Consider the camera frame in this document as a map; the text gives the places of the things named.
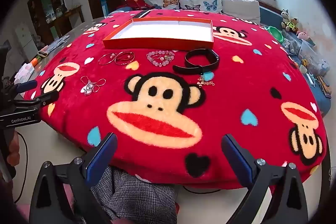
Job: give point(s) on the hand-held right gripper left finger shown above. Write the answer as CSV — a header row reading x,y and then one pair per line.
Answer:
x,y
101,161

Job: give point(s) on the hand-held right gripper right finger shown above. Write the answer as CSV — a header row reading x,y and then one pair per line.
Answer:
x,y
237,161

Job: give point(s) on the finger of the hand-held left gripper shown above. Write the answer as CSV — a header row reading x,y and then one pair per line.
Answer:
x,y
26,85
43,100

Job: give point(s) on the silver bangle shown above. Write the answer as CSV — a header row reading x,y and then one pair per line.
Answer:
x,y
123,62
106,59

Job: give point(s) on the black smart band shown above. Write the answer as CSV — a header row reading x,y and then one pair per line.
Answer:
x,y
214,58

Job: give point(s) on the orange shallow box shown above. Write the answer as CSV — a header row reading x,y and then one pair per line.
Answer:
x,y
157,31

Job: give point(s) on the person's left hand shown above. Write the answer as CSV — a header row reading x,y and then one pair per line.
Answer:
x,y
13,149

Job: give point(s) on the white plastic packet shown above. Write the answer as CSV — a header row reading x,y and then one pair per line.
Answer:
x,y
25,71

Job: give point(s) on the grey knitted glove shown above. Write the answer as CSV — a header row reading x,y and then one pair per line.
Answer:
x,y
53,47

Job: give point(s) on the grey plaid trousers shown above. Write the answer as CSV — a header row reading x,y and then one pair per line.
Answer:
x,y
136,195

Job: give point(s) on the red monkey printed blanket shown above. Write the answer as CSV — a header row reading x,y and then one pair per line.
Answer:
x,y
236,98

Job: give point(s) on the grey star tablecloth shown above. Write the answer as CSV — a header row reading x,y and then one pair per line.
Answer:
x,y
78,29

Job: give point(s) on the wooden side table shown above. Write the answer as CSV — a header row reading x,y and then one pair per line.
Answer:
x,y
71,14

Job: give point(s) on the dark wooden cabinet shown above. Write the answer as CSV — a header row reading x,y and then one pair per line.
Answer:
x,y
50,3

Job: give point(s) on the stack of books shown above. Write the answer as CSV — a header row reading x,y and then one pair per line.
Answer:
x,y
324,86

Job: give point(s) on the grey plush toy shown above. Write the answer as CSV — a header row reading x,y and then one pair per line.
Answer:
x,y
290,45

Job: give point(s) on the clear plastic container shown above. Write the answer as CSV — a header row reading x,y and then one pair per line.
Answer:
x,y
313,58

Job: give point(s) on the black remote control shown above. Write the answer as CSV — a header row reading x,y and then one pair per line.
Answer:
x,y
143,14

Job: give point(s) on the green plastic bowl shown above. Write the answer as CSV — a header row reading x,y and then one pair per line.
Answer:
x,y
274,33

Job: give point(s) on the pink plush toy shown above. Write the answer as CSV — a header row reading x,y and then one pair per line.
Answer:
x,y
303,36

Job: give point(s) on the bear plush toy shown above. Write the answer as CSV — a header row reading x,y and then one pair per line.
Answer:
x,y
292,25

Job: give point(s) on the blue sofa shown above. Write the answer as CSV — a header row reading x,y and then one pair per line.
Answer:
x,y
270,16

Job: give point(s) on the cream cushion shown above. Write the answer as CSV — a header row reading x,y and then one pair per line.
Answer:
x,y
240,10

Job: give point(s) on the cow plush toy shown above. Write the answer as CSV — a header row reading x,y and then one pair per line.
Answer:
x,y
285,15

